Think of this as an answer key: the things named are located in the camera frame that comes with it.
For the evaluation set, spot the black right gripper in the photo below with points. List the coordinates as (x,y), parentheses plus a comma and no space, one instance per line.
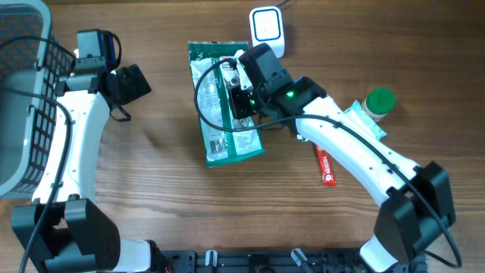
(239,102)

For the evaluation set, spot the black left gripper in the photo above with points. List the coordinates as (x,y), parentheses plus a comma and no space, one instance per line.
(138,83)

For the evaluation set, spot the green glove package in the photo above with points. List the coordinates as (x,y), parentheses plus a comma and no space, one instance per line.
(221,148)

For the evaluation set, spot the teal wet wipes pack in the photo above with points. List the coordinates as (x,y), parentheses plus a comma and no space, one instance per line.
(359,116)

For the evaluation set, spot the red Nescafe coffee stick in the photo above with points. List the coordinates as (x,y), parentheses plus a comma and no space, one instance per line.
(326,167)

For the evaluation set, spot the green lidded small jar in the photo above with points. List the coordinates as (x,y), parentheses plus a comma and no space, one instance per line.
(379,103)

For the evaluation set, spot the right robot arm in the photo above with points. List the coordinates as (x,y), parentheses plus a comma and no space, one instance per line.
(415,202)

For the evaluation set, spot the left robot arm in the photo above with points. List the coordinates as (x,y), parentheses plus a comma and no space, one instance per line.
(63,230)

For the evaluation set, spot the white barcode scanner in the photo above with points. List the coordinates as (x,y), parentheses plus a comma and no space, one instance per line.
(266,26)

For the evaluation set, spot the grey plastic mesh basket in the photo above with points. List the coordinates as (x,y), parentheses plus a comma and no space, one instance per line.
(32,61)

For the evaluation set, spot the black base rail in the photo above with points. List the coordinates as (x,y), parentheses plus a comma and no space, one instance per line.
(326,261)

